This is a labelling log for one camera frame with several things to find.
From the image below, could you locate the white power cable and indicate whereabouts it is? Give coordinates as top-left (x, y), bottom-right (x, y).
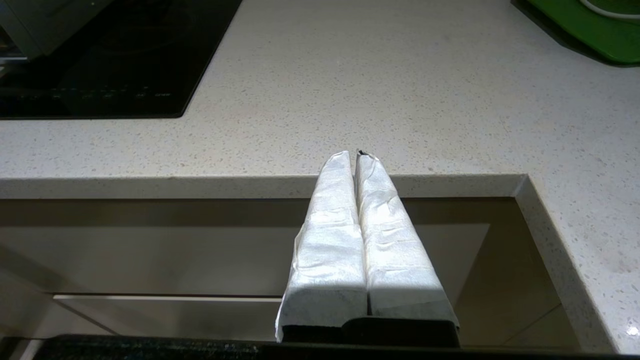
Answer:
top-left (580, 0), bottom-right (640, 20)

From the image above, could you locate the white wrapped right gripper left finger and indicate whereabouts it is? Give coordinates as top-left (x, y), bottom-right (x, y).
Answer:
top-left (275, 150), bottom-right (369, 343)

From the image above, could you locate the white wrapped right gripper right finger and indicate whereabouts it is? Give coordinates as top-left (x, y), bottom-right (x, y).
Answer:
top-left (353, 151), bottom-right (460, 330)

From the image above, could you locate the black induction cooktop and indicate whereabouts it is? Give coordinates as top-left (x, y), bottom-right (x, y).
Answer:
top-left (0, 0), bottom-right (244, 120)

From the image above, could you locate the green plastic tray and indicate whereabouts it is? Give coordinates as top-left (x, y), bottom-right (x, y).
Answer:
top-left (511, 0), bottom-right (640, 66)

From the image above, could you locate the silver microwave oven body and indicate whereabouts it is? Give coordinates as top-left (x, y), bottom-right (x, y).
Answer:
top-left (0, 0), bottom-right (114, 59)

